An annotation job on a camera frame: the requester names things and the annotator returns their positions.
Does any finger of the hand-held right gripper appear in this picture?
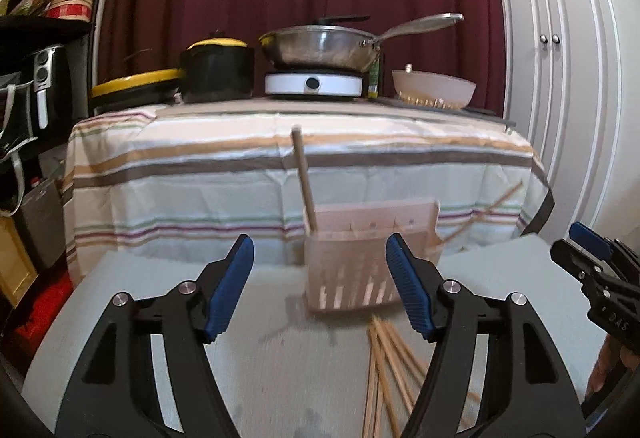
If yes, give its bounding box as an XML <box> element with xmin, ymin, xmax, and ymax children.
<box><xmin>568</xmin><ymin>221</ymin><xmax>627</xmax><ymax>265</ymax></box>
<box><xmin>550</xmin><ymin>238</ymin><xmax>610</xmax><ymax>301</ymax></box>

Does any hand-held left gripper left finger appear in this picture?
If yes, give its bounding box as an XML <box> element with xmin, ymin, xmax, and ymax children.
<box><xmin>54</xmin><ymin>234</ymin><xmax>255</xmax><ymax>438</ymax></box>

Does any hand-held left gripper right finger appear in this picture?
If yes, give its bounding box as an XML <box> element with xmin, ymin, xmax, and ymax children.
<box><xmin>385</xmin><ymin>232</ymin><xmax>588</xmax><ymax>438</ymax></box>

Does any pink slotted utensil basket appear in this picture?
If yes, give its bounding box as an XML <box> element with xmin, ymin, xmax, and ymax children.
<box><xmin>302</xmin><ymin>198</ymin><xmax>443</xmax><ymax>317</ymax></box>

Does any pile of wooden chopsticks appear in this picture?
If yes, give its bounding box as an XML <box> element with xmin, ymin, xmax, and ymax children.
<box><xmin>362</xmin><ymin>315</ymin><xmax>483</xmax><ymax>438</ymax></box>

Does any person's right hand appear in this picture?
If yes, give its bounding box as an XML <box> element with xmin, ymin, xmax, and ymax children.
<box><xmin>586</xmin><ymin>333</ymin><xmax>637</xmax><ymax>416</ymax></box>

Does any striped tablecloth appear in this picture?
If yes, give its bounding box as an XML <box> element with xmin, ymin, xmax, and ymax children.
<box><xmin>65</xmin><ymin>97</ymin><xmax>556</xmax><ymax>284</ymax></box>

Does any white wardrobe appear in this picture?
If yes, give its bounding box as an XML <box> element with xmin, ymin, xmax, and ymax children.
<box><xmin>494</xmin><ymin>0</ymin><xmax>640</xmax><ymax>246</ymax></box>

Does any pink plastic bowl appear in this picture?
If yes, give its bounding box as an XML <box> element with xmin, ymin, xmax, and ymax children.
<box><xmin>391</xmin><ymin>64</ymin><xmax>477</xmax><ymax>112</ymax></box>

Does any black bin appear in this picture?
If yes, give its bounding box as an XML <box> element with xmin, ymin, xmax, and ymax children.
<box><xmin>12</xmin><ymin>177</ymin><xmax>69</xmax><ymax>270</ymax></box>

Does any green bottle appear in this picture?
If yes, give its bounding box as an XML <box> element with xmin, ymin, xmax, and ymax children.
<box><xmin>367</xmin><ymin>52</ymin><xmax>382</xmax><ymax>98</ymax></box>

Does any black pot with yellow lid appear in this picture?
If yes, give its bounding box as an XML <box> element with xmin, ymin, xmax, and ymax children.
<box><xmin>178</xmin><ymin>32</ymin><xmax>256</xmax><ymax>103</ymax></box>

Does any white induction cooker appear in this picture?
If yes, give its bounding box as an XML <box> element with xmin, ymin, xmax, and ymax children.
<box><xmin>264</xmin><ymin>71</ymin><xmax>364</xmax><ymax>100</ymax></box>

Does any yellow wooden board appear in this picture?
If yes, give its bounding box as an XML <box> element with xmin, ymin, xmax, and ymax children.
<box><xmin>0</xmin><ymin>215</ymin><xmax>39</xmax><ymax>308</ymax></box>

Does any flat pot with yellow rim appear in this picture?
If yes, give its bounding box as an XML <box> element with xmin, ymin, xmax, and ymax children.
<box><xmin>90</xmin><ymin>67</ymin><xmax>184</xmax><ymax>116</ymax></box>

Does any steel frying pan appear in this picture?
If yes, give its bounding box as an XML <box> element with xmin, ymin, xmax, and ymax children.
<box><xmin>258</xmin><ymin>12</ymin><xmax>465</xmax><ymax>73</ymax></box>

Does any black air fryer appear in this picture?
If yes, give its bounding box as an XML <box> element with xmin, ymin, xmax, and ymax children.
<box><xmin>19</xmin><ymin>44</ymin><xmax>74</xmax><ymax>132</ymax></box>

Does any black shelf unit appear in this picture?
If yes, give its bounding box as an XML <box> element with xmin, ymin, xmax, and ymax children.
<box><xmin>0</xmin><ymin>0</ymin><xmax>114</xmax><ymax>279</ymax></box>

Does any black bag with grey handles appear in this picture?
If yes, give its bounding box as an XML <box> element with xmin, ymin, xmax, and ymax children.
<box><xmin>0</xmin><ymin>82</ymin><xmax>42</xmax><ymax>215</ymax></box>

